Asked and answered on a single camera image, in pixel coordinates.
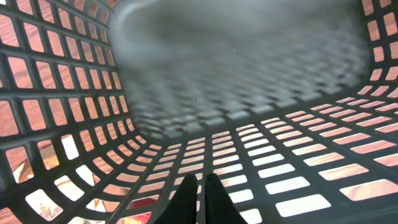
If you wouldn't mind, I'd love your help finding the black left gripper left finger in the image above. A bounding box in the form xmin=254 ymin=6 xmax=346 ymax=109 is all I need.
xmin=154 ymin=174 xmax=198 ymax=224

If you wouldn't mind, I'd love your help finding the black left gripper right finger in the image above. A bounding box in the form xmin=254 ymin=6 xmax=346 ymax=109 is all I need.
xmin=205 ymin=173 xmax=247 ymax=224

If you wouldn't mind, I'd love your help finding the grey plastic lattice basket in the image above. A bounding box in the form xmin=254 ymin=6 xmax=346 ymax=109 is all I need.
xmin=1 ymin=1 xmax=397 ymax=223

